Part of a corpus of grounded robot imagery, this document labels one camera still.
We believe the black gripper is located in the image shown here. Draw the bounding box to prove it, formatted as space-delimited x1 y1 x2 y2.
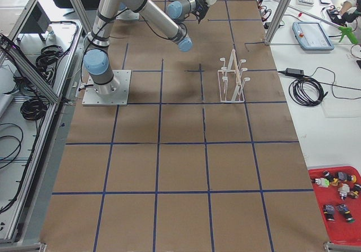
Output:
193 0 210 23

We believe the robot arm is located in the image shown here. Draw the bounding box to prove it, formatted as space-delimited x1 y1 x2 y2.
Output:
83 0 217 95

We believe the blue teach pendant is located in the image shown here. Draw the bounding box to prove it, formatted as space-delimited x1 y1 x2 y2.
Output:
292 22 334 51

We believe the black power adapter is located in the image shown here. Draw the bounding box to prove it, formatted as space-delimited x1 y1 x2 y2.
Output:
279 68 305 78

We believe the green plastic clamp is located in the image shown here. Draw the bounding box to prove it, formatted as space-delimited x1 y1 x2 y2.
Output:
337 26 359 45

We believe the man in white shirt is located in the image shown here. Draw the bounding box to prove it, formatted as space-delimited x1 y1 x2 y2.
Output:
339 0 360 24

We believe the red parts tray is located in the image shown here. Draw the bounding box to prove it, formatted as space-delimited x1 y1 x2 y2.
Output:
309 166 360 246

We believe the white wire cup rack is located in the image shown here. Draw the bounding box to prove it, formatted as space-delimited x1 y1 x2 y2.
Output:
217 49 250 103

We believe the aluminium frame post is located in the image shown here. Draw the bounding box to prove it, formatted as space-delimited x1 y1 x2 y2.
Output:
265 0 290 45

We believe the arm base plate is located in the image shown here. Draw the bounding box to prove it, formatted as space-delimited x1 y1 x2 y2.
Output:
82 70 131 106

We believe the coiled black cable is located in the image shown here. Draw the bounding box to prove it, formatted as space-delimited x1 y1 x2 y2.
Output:
289 77 328 107

